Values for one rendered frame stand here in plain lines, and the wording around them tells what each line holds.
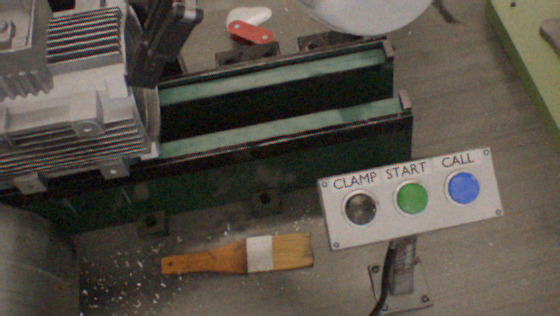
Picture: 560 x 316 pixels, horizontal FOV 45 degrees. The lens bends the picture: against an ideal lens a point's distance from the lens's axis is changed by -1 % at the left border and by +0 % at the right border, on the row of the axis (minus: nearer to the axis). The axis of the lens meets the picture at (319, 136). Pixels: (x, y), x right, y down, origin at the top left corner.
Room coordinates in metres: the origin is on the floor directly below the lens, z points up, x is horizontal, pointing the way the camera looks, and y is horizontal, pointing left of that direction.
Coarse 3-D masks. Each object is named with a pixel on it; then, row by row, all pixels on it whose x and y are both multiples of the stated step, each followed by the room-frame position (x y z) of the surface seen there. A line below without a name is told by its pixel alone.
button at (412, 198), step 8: (408, 184) 0.32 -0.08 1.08; (416, 184) 0.32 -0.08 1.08; (400, 192) 0.31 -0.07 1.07; (408, 192) 0.31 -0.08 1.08; (416, 192) 0.31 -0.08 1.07; (424, 192) 0.31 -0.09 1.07; (400, 200) 0.31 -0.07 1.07; (408, 200) 0.31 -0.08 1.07; (416, 200) 0.31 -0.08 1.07; (424, 200) 0.31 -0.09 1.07; (400, 208) 0.30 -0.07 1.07; (408, 208) 0.30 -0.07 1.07; (416, 208) 0.30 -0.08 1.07; (424, 208) 0.30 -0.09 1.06
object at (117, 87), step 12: (108, 0) 0.61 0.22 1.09; (120, 0) 0.61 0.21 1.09; (108, 84) 0.48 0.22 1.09; (120, 84) 0.48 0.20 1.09; (108, 96) 0.47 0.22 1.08; (120, 96) 0.47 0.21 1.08; (156, 144) 0.49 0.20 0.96; (144, 156) 0.47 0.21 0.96; (156, 156) 0.47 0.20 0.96; (12, 180) 0.46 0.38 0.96
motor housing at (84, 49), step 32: (64, 32) 0.55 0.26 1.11; (96, 32) 0.55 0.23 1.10; (128, 32) 0.62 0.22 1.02; (64, 64) 0.51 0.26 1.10; (96, 64) 0.51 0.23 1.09; (128, 64) 0.61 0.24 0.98; (32, 96) 0.49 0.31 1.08; (64, 96) 0.49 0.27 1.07; (32, 128) 0.46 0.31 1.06; (64, 128) 0.46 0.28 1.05; (128, 128) 0.46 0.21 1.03; (160, 128) 0.53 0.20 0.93; (0, 160) 0.45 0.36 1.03; (32, 160) 0.45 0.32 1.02; (64, 160) 0.45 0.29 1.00; (96, 160) 0.46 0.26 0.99
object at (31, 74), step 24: (0, 0) 0.59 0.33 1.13; (24, 0) 0.57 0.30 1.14; (0, 24) 0.55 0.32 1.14; (24, 24) 0.56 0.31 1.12; (48, 24) 0.56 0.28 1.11; (0, 48) 0.53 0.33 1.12; (24, 48) 0.50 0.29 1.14; (48, 48) 0.53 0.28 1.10; (0, 72) 0.49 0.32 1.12; (24, 72) 0.49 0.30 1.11; (48, 72) 0.50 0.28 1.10; (0, 96) 0.49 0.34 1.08; (24, 96) 0.49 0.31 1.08
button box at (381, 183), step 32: (416, 160) 0.34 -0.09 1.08; (448, 160) 0.34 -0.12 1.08; (480, 160) 0.34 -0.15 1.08; (320, 192) 0.32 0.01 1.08; (352, 192) 0.32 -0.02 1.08; (384, 192) 0.32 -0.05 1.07; (480, 192) 0.31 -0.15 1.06; (352, 224) 0.29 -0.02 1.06; (384, 224) 0.29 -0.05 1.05; (416, 224) 0.29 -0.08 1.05; (448, 224) 0.29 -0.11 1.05
